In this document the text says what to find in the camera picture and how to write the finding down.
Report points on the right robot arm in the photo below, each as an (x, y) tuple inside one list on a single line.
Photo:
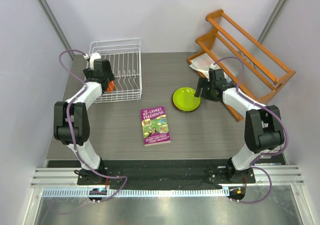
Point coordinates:
[(263, 131)]

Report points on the white wire dish rack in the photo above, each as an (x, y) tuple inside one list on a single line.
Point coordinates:
[(124, 56)]

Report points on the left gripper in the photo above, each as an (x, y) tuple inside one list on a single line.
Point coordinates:
[(88, 73)]

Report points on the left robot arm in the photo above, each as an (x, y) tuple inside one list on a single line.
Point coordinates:
[(71, 122)]

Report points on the purple treehouse book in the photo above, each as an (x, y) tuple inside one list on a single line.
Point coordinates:
[(155, 126)]

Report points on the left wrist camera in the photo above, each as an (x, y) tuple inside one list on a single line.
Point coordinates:
[(93, 57)]

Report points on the orange plate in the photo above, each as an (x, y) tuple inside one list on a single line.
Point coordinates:
[(111, 87)]

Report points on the aluminium rail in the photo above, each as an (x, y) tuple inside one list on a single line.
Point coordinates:
[(281, 175)]

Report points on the lime green plate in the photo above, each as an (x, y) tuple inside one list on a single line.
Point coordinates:
[(186, 90)]

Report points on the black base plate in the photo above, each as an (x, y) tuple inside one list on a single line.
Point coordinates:
[(161, 175)]

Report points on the red floral plate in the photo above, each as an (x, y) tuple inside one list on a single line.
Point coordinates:
[(185, 102)]

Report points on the perforated metal strip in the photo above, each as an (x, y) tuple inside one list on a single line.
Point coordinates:
[(89, 192)]

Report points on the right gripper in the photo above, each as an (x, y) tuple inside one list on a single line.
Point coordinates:
[(200, 84)]

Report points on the white paper packet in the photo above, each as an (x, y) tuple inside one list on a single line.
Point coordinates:
[(201, 64)]

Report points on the orange wooden rack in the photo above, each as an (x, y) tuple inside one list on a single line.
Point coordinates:
[(237, 52)]

